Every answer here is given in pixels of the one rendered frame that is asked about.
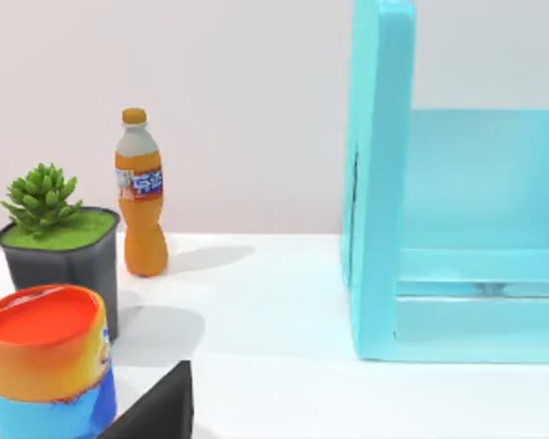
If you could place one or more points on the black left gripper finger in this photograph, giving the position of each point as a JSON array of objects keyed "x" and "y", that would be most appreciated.
[{"x": 164, "y": 407}]

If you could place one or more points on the orange and blue can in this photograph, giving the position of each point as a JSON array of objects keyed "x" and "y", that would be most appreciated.
[{"x": 46, "y": 366}]

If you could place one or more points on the green plant in grey pot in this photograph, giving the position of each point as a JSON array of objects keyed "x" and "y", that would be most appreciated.
[{"x": 64, "y": 256}]

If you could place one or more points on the orange soda bottle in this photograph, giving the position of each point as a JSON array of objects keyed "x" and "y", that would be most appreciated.
[{"x": 142, "y": 206}]

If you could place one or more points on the light blue rack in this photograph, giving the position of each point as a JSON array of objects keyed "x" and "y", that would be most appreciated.
[{"x": 439, "y": 219}]

